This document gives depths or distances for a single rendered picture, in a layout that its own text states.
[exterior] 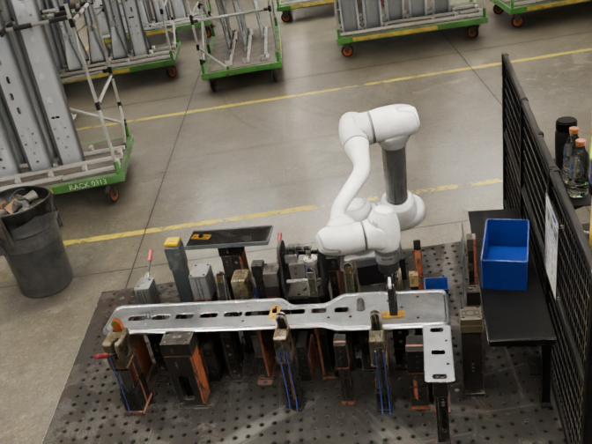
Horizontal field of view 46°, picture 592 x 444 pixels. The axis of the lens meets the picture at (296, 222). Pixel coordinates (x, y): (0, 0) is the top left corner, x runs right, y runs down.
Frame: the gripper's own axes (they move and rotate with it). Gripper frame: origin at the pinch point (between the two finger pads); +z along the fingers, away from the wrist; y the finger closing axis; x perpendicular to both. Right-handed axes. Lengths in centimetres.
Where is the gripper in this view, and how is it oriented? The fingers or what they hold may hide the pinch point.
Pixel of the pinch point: (393, 305)
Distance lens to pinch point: 260.8
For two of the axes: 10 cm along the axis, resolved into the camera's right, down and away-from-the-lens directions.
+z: 1.6, 8.6, 4.9
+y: -1.3, 5.0, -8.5
